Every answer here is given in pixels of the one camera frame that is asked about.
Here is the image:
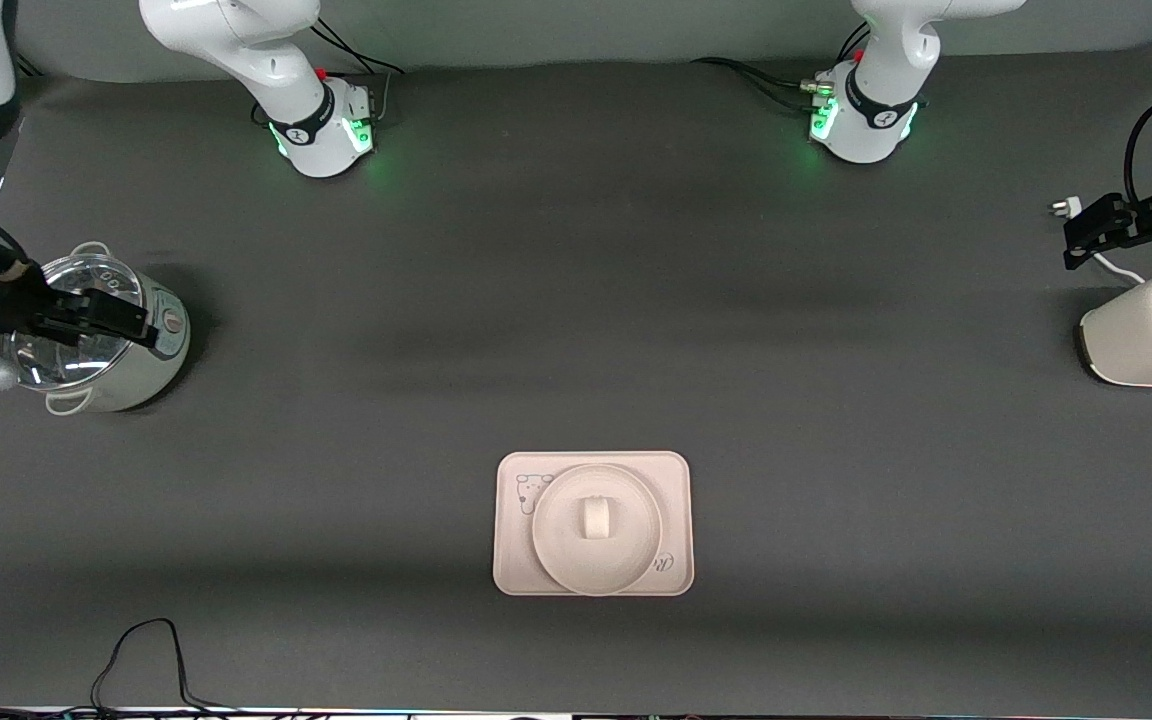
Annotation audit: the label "black looped cable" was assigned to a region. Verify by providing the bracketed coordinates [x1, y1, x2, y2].
[91, 618, 237, 714]

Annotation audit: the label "white toaster power cable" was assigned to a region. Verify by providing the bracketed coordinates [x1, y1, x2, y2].
[1050, 197, 1147, 285]

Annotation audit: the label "round beige plate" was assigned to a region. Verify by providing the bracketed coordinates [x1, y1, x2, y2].
[531, 463, 664, 597]

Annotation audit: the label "black right arm base cables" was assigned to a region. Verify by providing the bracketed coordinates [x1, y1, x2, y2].
[311, 18, 404, 126]

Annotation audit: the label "glass pot lid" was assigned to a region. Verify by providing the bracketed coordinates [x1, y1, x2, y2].
[0, 255, 147, 392]

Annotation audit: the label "pale green electric pot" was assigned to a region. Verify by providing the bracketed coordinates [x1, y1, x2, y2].
[0, 240, 192, 416]

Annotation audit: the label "beige tray with rabbit print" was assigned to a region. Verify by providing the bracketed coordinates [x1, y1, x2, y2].
[492, 450, 695, 598]

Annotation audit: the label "white two-slot toaster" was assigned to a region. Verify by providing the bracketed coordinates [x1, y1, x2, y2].
[1079, 273, 1152, 388]

